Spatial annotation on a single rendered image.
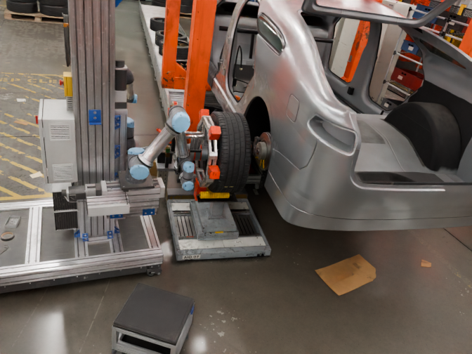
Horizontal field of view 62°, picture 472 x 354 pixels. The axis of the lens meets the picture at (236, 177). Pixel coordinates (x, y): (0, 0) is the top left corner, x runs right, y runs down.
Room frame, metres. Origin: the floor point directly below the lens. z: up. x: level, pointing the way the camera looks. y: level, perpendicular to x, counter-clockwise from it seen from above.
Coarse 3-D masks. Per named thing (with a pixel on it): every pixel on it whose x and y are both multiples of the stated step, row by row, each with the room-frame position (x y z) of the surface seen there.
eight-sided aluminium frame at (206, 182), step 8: (200, 120) 3.01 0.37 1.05; (208, 120) 2.93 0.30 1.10; (200, 128) 3.05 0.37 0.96; (208, 128) 2.74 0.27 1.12; (208, 136) 2.70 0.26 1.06; (208, 144) 2.67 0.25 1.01; (216, 144) 2.67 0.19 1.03; (208, 152) 2.63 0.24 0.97; (216, 152) 2.63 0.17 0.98; (208, 160) 2.61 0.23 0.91; (216, 160) 2.61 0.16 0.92; (200, 168) 2.97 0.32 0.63; (200, 176) 2.84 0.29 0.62; (208, 176) 2.60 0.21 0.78; (200, 184) 2.73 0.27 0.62; (208, 184) 2.68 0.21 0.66
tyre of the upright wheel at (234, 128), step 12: (216, 120) 2.85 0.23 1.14; (228, 120) 2.82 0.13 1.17; (240, 120) 2.88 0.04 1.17; (228, 132) 2.72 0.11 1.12; (240, 132) 2.75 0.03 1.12; (228, 144) 2.66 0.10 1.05; (240, 144) 2.68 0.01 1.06; (228, 156) 2.61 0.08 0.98; (240, 156) 2.64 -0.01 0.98; (204, 168) 3.01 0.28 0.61; (228, 168) 2.59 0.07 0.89; (240, 168) 2.62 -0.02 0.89; (216, 180) 2.62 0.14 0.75; (228, 180) 2.59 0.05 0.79; (240, 180) 2.63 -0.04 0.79
